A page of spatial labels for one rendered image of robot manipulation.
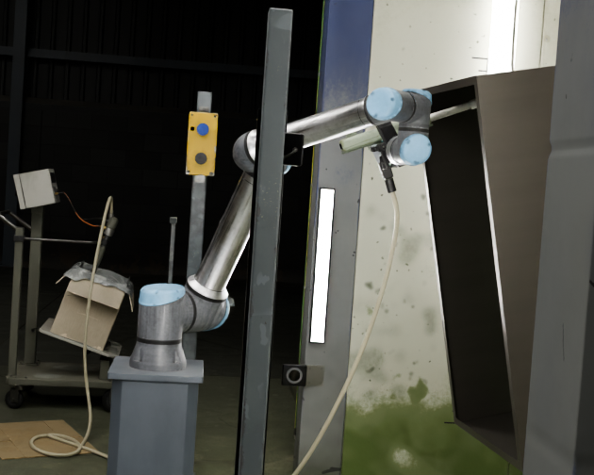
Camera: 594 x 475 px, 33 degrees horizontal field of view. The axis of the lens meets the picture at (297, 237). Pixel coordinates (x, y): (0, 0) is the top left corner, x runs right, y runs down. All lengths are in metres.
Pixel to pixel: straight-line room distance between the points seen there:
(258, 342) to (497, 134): 1.20
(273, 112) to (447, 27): 2.16
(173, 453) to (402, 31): 1.90
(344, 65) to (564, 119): 2.78
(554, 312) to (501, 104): 1.75
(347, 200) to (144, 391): 1.26
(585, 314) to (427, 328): 2.95
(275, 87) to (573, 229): 0.97
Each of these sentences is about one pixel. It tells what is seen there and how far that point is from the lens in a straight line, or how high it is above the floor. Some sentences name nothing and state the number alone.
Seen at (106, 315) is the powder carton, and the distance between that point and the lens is 5.45.
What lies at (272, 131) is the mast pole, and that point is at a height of 1.39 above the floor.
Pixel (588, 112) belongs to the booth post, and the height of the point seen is 1.39.
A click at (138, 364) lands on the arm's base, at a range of 3.36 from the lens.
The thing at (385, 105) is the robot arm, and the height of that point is 1.52.
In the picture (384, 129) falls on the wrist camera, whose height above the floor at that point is 1.47.
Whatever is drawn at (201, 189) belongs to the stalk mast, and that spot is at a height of 1.23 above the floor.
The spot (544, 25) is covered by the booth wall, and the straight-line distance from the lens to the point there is 4.30.
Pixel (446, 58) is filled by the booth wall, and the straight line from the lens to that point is 4.17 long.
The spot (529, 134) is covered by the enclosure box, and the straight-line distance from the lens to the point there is 3.07.
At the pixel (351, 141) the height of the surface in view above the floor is 1.43.
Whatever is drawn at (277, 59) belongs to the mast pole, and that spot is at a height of 1.53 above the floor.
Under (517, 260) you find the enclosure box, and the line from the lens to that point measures 3.07.
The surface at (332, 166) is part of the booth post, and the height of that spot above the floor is 1.36.
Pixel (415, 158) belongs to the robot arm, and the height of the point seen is 1.38.
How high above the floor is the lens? 1.28
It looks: 3 degrees down
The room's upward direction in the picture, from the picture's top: 4 degrees clockwise
